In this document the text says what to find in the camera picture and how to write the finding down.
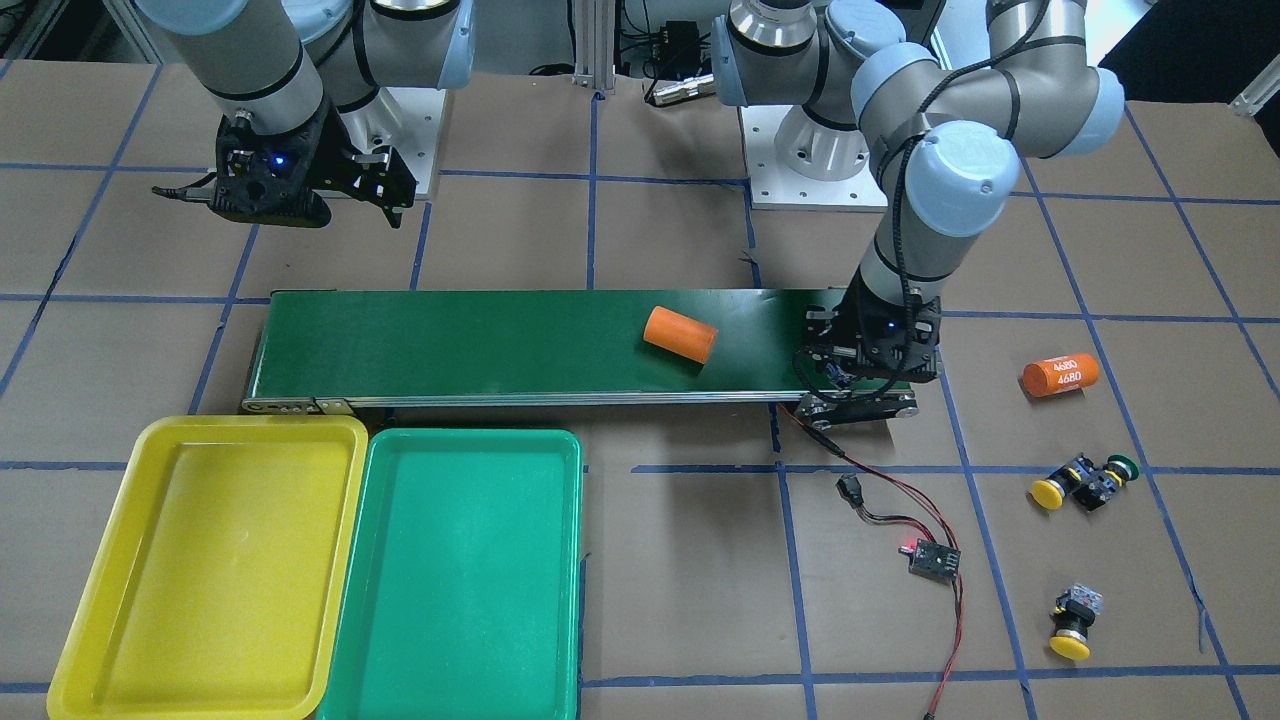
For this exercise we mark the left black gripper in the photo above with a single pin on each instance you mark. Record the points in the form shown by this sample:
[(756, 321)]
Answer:
[(829, 337)]

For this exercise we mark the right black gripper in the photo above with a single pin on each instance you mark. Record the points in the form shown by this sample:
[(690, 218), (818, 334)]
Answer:
[(322, 158)]

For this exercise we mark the plain orange cylinder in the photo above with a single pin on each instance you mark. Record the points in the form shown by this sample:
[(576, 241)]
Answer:
[(680, 334)]

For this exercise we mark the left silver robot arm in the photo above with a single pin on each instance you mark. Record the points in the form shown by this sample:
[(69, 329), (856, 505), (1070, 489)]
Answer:
[(944, 146)]

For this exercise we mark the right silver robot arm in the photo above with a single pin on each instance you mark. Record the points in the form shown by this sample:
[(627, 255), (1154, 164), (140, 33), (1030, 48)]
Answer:
[(303, 88)]

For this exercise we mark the orange cylinder labelled 4680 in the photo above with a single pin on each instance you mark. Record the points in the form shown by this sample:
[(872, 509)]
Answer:
[(1061, 374)]

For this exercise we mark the green conveyor belt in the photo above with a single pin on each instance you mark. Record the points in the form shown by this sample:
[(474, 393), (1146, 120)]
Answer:
[(329, 351)]

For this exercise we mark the small motor controller board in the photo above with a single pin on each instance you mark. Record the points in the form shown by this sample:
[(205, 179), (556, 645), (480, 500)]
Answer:
[(932, 560)]

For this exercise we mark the yellow push button in cluster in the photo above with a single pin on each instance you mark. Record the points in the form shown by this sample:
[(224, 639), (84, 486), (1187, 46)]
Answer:
[(1065, 482)]

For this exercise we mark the lone yellow push button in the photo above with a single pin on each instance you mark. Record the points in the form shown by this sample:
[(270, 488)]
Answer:
[(1074, 613)]

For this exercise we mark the green plastic tray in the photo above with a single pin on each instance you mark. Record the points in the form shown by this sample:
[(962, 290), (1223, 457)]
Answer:
[(463, 590)]

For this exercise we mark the yellow plastic tray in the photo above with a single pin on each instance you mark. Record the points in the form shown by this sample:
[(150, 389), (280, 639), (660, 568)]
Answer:
[(216, 589)]

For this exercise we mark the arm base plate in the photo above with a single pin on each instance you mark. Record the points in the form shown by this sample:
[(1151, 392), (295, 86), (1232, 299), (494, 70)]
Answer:
[(410, 120), (795, 163)]

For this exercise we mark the aluminium frame post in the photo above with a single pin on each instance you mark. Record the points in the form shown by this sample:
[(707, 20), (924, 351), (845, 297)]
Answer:
[(594, 39)]

